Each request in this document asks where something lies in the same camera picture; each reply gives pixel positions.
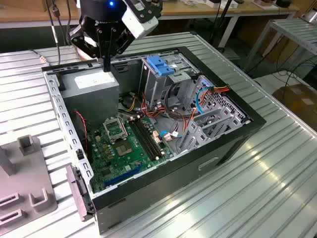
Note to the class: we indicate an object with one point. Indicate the grey metal drive cage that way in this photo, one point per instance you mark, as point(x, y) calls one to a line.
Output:
point(153, 86)

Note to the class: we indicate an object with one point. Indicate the blue expansion slot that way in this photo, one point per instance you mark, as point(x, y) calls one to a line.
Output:
point(123, 174)

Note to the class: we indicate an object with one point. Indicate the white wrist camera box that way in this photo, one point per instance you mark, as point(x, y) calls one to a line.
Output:
point(138, 24)

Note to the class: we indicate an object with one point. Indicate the small black round device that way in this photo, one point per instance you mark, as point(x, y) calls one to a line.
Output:
point(283, 3)

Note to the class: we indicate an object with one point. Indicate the metal slat side table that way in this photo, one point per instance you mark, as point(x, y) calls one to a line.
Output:
point(297, 32)

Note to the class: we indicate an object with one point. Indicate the black open PC case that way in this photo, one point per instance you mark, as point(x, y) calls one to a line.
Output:
point(161, 188)

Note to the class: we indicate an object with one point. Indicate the brown cardboard box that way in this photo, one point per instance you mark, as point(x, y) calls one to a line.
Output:
point(297, 99)

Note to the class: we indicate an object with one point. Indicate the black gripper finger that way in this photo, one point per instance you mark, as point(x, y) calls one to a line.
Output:
point(122, 43)
point(81, 42)

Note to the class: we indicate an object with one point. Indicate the CPU socket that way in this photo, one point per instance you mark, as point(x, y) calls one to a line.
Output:
point(123, 148)

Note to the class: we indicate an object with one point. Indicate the grey parts rack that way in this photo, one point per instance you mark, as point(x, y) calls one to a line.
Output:
point(24, 173)

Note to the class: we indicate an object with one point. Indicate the small white box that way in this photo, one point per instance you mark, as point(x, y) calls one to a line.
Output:
point(213, 3)

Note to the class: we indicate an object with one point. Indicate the green motherboard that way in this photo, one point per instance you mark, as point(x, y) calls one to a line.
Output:
point(119, 168)

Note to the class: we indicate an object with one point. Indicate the black RAM slot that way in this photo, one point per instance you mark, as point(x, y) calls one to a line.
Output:
point(145, 139)
point(141, 140)
point(152, 136)
point(148, 137)

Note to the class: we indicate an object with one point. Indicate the blue plastic drive latch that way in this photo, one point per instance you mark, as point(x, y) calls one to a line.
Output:
point(158, 65)

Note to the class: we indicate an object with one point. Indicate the grey power supply unit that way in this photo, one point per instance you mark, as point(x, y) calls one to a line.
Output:
point(91, 104)

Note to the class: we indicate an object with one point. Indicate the black stand pole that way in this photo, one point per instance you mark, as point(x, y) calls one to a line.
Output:
point(224, 24)

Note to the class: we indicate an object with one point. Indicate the beige board connector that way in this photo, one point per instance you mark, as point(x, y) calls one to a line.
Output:
point(157, 136)

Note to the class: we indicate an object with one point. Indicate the metal disk bay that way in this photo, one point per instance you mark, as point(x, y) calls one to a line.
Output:
point(223, 116)

